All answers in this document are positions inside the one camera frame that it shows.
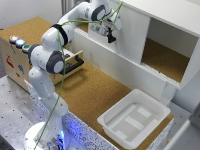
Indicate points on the green button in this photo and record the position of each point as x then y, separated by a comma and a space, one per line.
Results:
26, 47

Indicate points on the blue button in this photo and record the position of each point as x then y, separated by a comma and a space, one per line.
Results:
20, 42

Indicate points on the wooden drawer box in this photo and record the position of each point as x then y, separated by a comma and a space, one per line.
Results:
20, 65

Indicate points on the red button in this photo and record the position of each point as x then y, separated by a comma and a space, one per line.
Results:
13, 38

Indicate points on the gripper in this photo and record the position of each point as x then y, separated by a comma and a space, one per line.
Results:
98, 29

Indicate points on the wooden drawer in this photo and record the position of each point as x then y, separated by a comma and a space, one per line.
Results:
74, 66

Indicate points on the white cabinet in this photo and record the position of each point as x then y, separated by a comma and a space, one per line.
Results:
133, 78

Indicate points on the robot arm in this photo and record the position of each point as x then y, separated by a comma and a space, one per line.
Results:
41, 83

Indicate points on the white sliding door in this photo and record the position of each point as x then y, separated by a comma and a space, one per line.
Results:
131, 36

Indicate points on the white plastic box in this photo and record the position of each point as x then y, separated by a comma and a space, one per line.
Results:
135, 121

